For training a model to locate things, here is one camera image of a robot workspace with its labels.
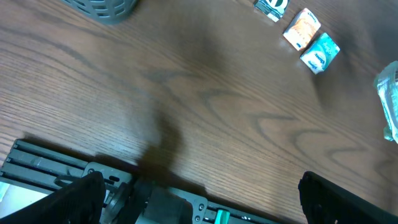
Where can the green tissue pack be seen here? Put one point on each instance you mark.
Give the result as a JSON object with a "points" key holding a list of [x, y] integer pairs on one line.
{"points": [[320, 54]]}

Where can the dark grey plastic mesh basket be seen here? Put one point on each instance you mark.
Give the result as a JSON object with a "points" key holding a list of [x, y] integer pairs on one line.
{"points": [[104, 11]]}

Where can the dark green round-logo box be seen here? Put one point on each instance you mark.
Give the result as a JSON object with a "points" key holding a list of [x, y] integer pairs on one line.
{"points": [[273, 9]]}

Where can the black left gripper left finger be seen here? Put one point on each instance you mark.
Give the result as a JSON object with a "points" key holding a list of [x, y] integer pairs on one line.
{"points": [[79, 202]]}

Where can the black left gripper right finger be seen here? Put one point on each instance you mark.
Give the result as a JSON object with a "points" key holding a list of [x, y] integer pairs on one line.
{"points": [[323, 201]]}

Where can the orange tissue pack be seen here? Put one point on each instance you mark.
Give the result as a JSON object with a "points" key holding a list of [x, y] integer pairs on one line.
{"points": [[302, 29]]}

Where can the teal wipes pack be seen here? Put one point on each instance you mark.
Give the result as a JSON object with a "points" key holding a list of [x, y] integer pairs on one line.
{"points": [[386, 85]]}

